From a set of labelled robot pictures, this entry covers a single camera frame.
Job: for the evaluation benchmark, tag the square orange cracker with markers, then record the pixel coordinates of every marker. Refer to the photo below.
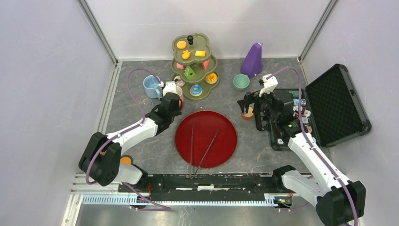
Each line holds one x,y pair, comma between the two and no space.
200,53

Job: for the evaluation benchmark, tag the orange fish-shaped cookie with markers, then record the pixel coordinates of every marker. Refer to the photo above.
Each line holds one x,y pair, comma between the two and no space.
186,54

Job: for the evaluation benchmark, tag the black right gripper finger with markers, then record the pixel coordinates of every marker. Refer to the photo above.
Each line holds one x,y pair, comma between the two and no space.
250,98
243,104

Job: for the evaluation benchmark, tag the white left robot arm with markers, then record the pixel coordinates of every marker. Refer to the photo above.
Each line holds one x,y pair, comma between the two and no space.
101,158

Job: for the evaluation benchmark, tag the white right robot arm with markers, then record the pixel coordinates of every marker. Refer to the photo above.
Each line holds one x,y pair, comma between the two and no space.
336,199

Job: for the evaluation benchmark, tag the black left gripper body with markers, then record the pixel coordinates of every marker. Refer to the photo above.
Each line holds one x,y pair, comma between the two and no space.
177,112

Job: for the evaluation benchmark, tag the green cake slice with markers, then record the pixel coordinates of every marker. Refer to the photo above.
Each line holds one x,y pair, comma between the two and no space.
189,72

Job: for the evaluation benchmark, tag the pink mug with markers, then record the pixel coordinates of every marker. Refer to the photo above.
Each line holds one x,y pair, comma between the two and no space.
181,95

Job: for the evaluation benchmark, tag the black poker chip case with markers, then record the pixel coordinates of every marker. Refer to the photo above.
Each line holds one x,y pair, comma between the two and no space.
330,108

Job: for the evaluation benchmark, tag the round red tray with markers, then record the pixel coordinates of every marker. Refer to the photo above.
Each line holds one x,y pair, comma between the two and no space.
205,124

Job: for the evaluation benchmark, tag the mint green cup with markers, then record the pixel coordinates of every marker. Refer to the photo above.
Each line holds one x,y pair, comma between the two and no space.
241,82

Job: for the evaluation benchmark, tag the light blue mug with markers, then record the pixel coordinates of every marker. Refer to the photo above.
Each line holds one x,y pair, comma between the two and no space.
152,88

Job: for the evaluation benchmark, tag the pink strawberry cake slice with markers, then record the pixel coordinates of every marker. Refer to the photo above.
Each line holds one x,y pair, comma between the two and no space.
205,64

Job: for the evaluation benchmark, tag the blue frosted donut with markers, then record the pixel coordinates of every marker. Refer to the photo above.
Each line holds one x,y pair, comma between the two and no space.
196,90

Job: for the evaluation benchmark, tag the orange round coaster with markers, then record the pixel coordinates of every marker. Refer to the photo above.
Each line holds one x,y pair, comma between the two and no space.
126,159

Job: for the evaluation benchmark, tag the small orange cup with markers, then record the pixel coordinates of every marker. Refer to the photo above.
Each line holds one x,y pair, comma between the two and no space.
249,114

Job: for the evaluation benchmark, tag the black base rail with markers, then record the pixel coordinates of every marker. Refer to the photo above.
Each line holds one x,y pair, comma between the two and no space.
210,187

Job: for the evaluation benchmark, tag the round orange cookie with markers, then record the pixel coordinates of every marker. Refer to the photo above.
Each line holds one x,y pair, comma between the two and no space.
181,44

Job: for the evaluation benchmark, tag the purple cone-shaped container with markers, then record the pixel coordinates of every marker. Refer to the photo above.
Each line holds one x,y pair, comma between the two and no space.
252,64

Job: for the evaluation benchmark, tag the green three-tier stand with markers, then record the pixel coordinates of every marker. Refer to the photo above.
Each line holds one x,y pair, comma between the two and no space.
195,41

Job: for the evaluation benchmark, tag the chocolate white tart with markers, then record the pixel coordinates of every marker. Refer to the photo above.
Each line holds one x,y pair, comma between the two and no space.
178,81

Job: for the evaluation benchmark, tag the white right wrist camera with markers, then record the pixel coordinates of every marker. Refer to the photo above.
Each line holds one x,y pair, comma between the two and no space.
269,83

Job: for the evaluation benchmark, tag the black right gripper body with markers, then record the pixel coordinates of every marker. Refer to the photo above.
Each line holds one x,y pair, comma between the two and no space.
263,105

